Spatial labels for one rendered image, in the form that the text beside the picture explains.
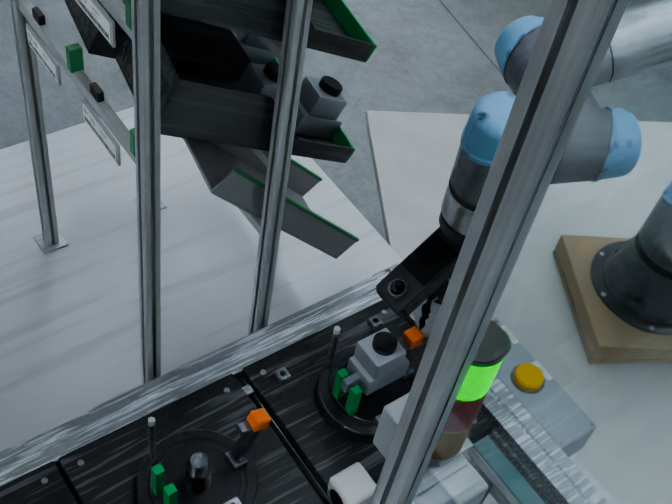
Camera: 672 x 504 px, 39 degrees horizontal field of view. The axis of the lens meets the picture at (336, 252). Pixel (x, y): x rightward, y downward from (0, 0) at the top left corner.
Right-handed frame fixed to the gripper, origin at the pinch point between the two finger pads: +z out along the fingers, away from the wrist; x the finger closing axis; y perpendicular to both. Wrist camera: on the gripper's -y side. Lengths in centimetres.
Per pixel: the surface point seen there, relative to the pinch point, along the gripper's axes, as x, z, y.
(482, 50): 137, 108, 165
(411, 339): -0.5, -0.2, -2.1
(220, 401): 9.0, 10.3, -23.3
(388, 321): 8.4, 10.4, 3.4
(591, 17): -20, -67, -23
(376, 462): -8.2, 10.3, -11.2
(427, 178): 36, 22, 35
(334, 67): 152, 108, 111
